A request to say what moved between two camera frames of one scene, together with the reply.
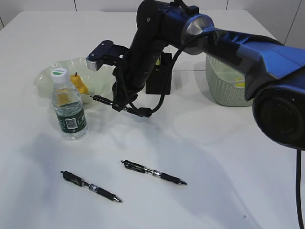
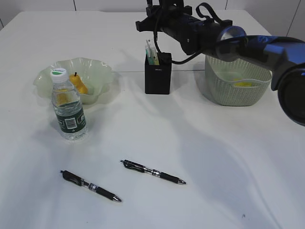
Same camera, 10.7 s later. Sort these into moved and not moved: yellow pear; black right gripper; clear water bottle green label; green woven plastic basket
Moved: black right gripper
Not moved: green woven plastic basket; yellow pear; clear water bottle green label
